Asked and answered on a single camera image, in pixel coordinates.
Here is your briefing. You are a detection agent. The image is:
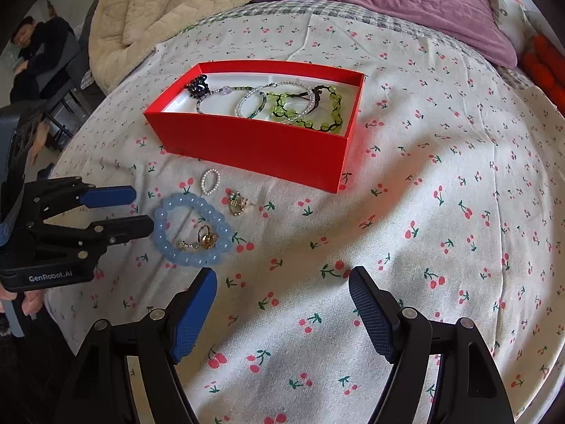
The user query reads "cream fleece blanket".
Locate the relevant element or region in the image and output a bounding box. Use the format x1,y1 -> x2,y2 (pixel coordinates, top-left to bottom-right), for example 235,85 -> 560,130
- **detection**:
88,0 -> 292,91

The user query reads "gold green ornate ring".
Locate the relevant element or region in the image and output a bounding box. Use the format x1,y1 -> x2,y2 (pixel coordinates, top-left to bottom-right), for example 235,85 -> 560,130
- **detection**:
226,190 -> 254,217

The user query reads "grey checkered sheet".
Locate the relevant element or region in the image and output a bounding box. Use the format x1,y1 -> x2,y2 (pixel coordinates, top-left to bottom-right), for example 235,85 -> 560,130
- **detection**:
190,0 -> 535,89

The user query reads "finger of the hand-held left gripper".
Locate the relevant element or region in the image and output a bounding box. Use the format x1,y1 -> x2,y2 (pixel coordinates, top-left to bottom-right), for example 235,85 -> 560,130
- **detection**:
20,177 -> 137,226
26,214 -> 154,259

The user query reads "person's left hand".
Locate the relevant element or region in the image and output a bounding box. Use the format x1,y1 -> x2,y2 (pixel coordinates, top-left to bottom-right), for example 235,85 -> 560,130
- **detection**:
0,289 -> 45,316

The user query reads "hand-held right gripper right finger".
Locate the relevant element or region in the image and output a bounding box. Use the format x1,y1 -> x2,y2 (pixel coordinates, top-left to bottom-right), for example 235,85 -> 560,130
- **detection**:
349,266 -> 517,424

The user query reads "small pearl ring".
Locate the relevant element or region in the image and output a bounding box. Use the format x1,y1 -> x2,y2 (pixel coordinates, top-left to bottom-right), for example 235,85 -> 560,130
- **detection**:
200,169 -> 220,195

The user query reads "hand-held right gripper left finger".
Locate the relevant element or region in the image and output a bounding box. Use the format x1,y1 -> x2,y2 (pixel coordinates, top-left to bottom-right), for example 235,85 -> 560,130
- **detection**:
66,267 -> 218,424

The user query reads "cherry print bed sheet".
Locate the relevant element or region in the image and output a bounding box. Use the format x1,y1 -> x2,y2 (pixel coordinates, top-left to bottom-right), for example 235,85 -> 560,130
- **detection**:
42,2 -> 565,424

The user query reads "green bead black cord bracelet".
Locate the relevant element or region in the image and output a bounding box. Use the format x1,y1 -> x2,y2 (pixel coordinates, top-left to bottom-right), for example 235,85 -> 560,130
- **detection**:
265,84 -> 346,134

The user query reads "white printed pillow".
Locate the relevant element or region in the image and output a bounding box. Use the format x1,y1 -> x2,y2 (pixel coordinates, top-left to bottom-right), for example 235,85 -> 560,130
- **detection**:
468,0 -> 543,54

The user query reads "gold ring with chain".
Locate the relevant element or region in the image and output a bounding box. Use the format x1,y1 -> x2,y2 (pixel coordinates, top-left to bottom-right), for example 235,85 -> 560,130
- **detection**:
181,225 -> 220,251

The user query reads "white pearl bead bracelet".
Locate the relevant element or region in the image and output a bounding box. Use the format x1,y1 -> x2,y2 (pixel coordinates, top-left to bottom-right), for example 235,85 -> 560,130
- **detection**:
278,80 -> 319,125

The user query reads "purple bead thin bracelet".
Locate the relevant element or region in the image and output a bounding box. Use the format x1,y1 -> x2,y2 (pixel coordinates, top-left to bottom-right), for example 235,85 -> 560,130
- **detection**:
195,85 -> 248,116

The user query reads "blue bead bracelet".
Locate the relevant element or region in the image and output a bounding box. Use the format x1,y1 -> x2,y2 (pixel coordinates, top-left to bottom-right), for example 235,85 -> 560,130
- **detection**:
152,193 -> 233,268

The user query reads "dark chair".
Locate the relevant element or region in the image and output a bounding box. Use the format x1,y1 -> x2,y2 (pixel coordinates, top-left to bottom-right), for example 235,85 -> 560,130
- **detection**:
42,0 -> 107,151

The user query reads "orange-red cushion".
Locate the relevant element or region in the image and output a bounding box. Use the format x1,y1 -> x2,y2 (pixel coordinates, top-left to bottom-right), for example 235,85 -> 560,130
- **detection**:
521,35 -> 565,111

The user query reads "red cardboard box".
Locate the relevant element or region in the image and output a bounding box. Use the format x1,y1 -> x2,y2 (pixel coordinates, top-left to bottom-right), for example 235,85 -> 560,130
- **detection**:
143,59 -> 367,194

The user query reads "clear crystal bead bracelet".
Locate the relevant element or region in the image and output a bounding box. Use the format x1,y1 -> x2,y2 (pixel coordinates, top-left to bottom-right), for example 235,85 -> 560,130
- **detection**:
235,86 -> 268,119

